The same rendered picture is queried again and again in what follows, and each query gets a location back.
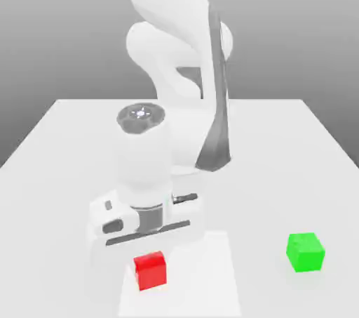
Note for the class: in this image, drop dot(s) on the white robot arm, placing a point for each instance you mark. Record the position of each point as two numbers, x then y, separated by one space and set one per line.
168 51

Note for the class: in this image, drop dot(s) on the small red cube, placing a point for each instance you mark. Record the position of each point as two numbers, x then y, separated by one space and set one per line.
151 271

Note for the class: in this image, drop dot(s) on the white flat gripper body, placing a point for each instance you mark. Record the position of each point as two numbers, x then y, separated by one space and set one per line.
157 239

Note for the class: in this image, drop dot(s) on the small green cube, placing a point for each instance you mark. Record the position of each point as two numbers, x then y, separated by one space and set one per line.
305 253

